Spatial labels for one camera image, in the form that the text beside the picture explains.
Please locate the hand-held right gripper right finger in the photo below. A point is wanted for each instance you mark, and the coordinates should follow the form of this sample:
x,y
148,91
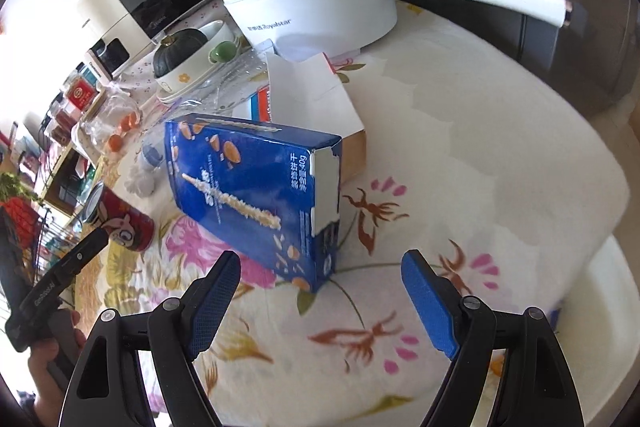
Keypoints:
x,y
430,307

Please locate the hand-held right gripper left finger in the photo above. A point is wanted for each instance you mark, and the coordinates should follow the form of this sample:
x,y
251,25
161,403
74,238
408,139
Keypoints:
x,y
212,302

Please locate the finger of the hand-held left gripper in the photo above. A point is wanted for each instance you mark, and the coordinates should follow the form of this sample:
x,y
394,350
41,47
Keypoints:
x,y
85,254

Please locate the red drink can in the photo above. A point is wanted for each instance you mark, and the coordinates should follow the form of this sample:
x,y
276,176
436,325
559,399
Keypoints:
x,y
122,222

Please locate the blue biscuit box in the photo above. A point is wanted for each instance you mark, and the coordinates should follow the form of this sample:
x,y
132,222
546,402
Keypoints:
x,y
235,187

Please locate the white plastic bin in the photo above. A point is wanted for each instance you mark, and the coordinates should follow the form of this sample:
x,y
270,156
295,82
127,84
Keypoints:
x,y
614,267

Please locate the person's left hand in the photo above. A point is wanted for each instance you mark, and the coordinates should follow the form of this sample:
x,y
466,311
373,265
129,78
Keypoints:
x,y
45,377

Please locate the cluttered storage shelf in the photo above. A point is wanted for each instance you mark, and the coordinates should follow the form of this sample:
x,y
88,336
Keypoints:
x,y
35,207

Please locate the plastic bag of oranges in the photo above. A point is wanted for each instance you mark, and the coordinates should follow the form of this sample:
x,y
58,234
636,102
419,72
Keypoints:
x,y
117,127

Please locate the red tin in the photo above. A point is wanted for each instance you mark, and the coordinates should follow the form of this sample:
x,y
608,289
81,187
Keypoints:
x,y
80,94

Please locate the white floral bowl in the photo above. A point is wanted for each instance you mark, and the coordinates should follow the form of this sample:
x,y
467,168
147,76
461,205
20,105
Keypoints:
x,y
190,74

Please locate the white paper box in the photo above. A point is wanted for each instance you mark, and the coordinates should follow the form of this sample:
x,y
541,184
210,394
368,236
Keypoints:
x,y
310,107

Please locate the clear plastic wrapper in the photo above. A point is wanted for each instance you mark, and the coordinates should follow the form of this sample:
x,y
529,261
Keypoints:
x,y
220,82

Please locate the dark green pumpkin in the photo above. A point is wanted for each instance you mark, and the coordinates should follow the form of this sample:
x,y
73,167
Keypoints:
x,y
177,52

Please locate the white air fryer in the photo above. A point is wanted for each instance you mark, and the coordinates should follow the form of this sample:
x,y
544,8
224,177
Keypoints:
x,y
105,27

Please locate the green lime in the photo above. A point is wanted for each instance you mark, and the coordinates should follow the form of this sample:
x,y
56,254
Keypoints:
x,y
221,52

